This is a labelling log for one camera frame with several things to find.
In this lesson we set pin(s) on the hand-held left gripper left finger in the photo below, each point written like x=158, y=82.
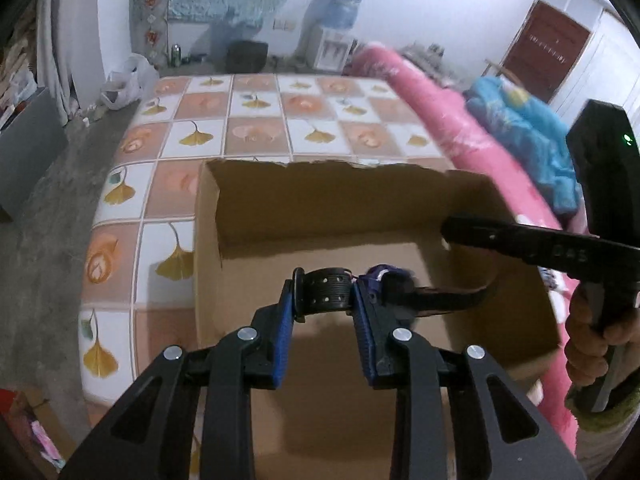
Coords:
x=284, y=332

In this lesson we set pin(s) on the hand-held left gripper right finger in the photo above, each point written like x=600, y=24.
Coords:
x=364, y=335

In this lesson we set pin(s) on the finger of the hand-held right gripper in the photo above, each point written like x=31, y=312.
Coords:
x=480, y=232

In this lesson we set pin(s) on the dark purple smart watch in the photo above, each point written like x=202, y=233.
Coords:
x=327, y=290

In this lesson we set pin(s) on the brown cardboard box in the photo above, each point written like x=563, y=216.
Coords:
x=325, y=210

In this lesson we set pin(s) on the person's right forearm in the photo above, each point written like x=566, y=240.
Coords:
x=617, y=442

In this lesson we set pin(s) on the person's right hand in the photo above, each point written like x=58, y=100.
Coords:
x=580, y=355

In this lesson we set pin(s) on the blue patterned blanket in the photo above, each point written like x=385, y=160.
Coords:
x=530, y=135

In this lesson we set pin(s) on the pink floral bed quilt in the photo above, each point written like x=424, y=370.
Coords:
x=450, y=125

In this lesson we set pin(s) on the brown wooden door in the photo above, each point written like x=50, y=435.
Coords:
x=545, y=50

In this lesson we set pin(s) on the wooden chair back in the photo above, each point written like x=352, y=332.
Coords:
x=500, y=69

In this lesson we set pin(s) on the grey fuzzy blanket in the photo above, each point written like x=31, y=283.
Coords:
x=425, y=55

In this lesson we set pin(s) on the blue water dispenser bottle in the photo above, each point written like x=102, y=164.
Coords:
x=342, y=7

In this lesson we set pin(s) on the white plastic bag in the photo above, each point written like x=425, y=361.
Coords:
x=127, y=82

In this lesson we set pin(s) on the green bottle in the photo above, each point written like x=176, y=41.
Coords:
x=176, y=55

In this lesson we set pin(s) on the clear blue water jug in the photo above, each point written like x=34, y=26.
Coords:
x=237, y=30

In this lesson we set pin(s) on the grey cabinet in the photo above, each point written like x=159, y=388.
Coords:
x=27, y=150

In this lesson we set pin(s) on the patchwork hanging strip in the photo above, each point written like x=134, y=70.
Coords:
x=151, y=20

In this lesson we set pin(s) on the white curtain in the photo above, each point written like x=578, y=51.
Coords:
x=57, y=50

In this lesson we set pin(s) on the white wall socket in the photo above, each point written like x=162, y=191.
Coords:
x=284, y=24

